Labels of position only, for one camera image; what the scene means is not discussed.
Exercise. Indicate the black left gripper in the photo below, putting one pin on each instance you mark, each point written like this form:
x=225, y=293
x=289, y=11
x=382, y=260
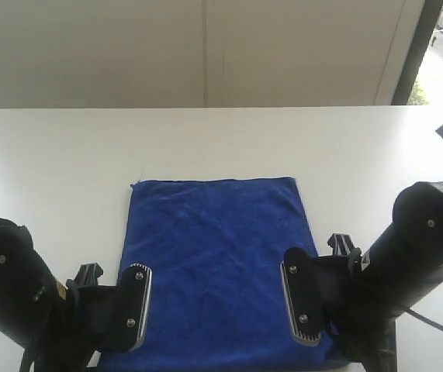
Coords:
x=59, y=326

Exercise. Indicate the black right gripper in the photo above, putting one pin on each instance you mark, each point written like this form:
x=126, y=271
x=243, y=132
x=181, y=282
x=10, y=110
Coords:
x=401, y=267

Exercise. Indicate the blue microfibre towel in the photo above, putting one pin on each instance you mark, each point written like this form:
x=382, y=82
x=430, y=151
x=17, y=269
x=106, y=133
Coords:
x=217, y=304

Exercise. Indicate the green tree outside window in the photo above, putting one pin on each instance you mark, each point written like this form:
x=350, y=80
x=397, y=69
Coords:
x=418, y=95

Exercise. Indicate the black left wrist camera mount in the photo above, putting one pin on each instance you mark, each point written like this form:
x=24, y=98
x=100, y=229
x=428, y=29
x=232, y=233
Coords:
x=127, y=323

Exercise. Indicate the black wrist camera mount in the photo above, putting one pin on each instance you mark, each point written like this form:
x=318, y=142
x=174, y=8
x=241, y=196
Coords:
x=313, y=287
x=127, y=323

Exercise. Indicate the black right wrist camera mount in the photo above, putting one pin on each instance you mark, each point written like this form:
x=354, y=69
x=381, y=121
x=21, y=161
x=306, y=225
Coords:
x=313, y=287

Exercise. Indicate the dark window frame post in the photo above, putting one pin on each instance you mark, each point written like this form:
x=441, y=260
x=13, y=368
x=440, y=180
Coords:
x=418, y=46

